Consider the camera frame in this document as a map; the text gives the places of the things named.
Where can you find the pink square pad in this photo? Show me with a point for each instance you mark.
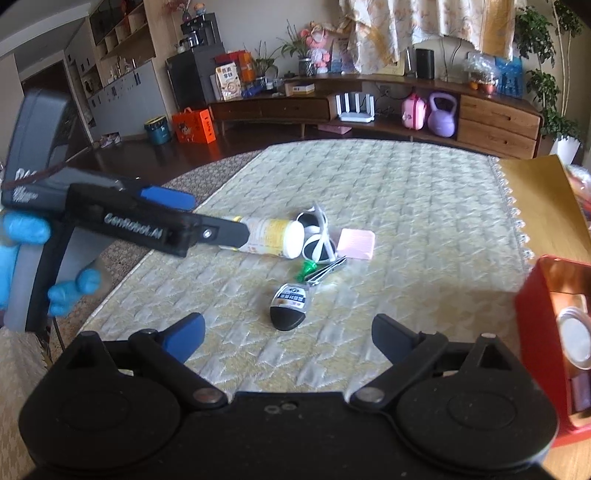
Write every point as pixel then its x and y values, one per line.
pixel 356 242

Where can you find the purple kettlebell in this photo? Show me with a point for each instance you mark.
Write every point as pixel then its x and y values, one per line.
pixel 442 120

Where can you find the black oval shoe sponge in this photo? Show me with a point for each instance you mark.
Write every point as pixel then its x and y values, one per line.
pixel 288 314

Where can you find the black coffee machine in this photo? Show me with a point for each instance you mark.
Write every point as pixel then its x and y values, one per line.
pixel 201 32

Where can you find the plastic bag of fruit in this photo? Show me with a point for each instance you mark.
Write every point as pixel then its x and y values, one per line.
pixel 480 69

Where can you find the leafy plant in patterned pot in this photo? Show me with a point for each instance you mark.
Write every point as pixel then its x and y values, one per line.
pixel 304 67

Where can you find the tall potted plant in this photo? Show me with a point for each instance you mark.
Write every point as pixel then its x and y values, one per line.
pixel 549 92

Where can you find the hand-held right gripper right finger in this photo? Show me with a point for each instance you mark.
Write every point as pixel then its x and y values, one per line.
pixel 392 334

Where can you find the pink flat box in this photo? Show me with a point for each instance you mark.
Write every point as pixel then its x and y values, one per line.
pixel 334 129

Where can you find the white yellow supplement bottle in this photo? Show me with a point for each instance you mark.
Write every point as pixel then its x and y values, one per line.
pixel 272 233

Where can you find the pink toy case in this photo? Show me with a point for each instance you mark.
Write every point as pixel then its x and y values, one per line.
pixel 413 115

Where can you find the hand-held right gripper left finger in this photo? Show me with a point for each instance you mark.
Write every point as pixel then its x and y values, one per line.
pixel 184 339

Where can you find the person's left hand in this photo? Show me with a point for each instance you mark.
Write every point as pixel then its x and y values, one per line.
pixel 23 228

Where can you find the white framed sunglasses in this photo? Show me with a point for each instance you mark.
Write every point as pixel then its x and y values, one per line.
pixel 314 244

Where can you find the thin stemmed potted plant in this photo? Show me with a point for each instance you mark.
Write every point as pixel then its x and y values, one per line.
pixel 265 62

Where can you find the black mini fridge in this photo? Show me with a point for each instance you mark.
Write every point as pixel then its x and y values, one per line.
pixel 194 83

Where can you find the green plastic pin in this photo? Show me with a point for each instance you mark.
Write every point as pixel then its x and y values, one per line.
pixel 307 270

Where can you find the white router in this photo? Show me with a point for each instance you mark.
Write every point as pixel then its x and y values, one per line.
pixel 354 113

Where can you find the orange gift box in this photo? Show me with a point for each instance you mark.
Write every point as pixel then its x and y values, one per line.
pixel 194 125

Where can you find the white printed snack box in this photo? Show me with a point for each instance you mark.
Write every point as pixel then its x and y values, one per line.
pixel 228 83

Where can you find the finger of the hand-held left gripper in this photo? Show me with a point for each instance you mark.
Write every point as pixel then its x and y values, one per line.
pixel 221 233
pixel 171 197

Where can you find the pink doll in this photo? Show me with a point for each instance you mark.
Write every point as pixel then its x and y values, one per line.
pixel 318 46

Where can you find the teal bucket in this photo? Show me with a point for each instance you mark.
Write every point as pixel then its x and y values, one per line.
pixel 158 131

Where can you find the wooden television cabinet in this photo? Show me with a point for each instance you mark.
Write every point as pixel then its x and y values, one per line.
pixel 498 122

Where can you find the small wooden box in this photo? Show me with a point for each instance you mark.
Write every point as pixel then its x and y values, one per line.
pixel 299 88

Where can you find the beige quilted table mat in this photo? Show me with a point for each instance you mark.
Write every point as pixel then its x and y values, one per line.
pixel 392 207

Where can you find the floral bed sheet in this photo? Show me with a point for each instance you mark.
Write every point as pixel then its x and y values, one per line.
pixel 415 23

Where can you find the cream knitted cloth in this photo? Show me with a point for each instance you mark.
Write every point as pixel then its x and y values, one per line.
pixel 23 369

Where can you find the black speaker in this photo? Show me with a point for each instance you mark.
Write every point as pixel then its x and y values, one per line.
pixel 425 64

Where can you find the red tin box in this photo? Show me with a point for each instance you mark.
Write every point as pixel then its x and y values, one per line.
pixel 538 332

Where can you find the wooden wall shelf unit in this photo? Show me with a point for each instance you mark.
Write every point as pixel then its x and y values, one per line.
pixel 124 83

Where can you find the orange paper bag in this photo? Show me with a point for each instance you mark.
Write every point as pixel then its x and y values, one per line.
pixel 244 64

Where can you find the metal nail clipper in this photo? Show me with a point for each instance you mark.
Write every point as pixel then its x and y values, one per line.
pixel 328 271

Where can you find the stack of books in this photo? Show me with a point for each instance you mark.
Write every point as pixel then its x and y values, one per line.
pixel 581 194

